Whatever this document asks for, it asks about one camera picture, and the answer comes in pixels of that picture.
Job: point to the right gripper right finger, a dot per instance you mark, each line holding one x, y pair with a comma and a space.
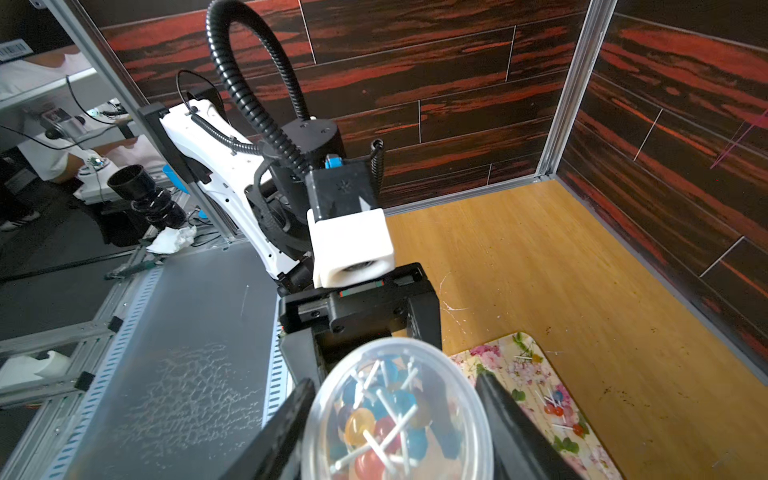
521, 451

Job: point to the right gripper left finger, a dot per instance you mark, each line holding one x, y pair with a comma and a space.
275, 451

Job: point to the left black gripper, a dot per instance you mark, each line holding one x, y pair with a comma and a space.
322, 326

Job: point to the clear candy jar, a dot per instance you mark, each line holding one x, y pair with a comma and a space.
387, 377

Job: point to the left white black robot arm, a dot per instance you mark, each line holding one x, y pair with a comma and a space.
246, 183

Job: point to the floral pattern tray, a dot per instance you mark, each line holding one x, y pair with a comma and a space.
522, 368

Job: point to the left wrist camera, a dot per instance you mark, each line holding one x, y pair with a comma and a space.
350, 240

